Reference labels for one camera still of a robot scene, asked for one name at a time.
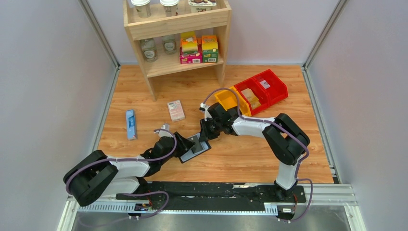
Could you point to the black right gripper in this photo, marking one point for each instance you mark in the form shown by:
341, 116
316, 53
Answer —
207, 129

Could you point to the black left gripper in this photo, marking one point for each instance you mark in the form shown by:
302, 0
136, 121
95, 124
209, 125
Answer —
180, 146

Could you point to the dark credit card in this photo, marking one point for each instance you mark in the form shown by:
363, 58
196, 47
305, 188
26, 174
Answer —
199, 147

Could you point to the black leather card holder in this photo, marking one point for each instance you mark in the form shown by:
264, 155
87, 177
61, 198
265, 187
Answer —
189, 155

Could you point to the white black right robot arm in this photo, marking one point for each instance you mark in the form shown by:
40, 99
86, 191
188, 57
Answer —
286, 140

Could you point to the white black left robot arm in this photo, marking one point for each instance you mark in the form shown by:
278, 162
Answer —
99, 175

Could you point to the pink white card box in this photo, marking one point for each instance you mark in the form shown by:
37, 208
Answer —
176, 111

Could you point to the tan card in bin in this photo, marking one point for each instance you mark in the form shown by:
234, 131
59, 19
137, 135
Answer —
251, 98

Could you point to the white card in bin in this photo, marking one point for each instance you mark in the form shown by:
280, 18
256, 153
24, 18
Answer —
264, 84

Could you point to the yellow plastic bin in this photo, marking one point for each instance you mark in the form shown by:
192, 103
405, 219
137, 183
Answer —
228, 100

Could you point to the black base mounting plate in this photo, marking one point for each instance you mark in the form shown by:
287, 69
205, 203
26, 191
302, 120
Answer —
212, 196

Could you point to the blue toothpaste box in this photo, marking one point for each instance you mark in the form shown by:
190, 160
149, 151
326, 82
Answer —
131, 125

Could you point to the red plastic bin middle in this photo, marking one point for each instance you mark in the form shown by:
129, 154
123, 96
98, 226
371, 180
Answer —
256, 88

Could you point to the red plastic bin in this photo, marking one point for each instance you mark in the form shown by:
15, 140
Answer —
256, 88
278, 89

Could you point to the red plastic bin far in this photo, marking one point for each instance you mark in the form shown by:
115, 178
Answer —
278, 89

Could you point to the pink orange snack box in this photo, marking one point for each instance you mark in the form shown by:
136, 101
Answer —
190, 51

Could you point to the green orange snack box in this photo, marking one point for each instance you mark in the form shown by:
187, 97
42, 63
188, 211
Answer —
210, 48

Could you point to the glass jar right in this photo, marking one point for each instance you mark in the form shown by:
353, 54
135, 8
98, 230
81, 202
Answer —
169, 44

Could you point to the glass jar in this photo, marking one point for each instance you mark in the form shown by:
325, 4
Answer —
169, 44
149, 51

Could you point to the glass jar left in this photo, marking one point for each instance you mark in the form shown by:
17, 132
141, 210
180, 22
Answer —
149, 51

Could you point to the chocolate pudding tub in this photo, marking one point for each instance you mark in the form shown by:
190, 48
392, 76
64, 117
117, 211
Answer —
197, 6

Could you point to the wooden two-tier shelf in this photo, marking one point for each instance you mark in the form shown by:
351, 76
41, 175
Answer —
159, 25

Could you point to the white lidded cup middle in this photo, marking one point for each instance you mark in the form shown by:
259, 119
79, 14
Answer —
170, 7

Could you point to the white lidded cup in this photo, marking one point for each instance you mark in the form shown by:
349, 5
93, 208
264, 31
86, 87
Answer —
170, 7
142, 7

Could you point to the white lidded cup left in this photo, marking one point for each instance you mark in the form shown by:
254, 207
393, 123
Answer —
142, 7

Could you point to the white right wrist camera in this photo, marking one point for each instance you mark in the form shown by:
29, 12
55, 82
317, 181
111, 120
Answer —
204, 108

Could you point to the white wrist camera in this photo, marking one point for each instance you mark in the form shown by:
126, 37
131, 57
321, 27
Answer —
165, 128
204, 108

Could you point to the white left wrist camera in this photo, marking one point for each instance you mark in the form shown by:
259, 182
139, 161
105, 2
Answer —
165, 128

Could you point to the aluminium frame rail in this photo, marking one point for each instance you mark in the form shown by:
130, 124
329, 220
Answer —
328, 207

